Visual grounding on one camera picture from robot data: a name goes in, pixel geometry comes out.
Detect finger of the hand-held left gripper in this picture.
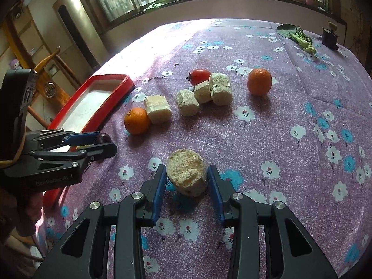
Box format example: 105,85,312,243
27,128,101,150
30,142,118,171

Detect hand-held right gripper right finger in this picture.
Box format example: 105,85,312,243
207,164,339,279

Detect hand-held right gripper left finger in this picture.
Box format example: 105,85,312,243
33,164,168,279

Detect beige corn cob piece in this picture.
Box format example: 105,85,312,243
166,149,208,197

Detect red tray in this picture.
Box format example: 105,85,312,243
43,74,136,210

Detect corn piece small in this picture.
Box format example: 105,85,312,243
194,80,213,104

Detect red tomato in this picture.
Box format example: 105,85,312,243
186,69,212,86

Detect person's left hand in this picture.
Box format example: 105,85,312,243
17,192,45,236

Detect orange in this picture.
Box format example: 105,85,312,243
124,107,151,135
247,68,272,96

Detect wooden chair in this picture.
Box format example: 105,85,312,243
25,46,83,130

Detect purple floral tablecloth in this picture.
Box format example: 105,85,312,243
35,19,372,279

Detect corn piece beside orange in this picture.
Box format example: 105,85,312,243
144,95,173,125

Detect wooden cabinet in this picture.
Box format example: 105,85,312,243
0,6,73,72

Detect corn piece centre left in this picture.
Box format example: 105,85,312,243
176,90,200,117

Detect standing air conditioner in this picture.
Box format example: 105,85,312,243
53,0,109,74

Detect corn piece large right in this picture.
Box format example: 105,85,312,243
209,73,234,106

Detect green bok choy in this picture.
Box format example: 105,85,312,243
276,24,317,54

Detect black device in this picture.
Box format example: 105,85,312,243
322,22,339,50

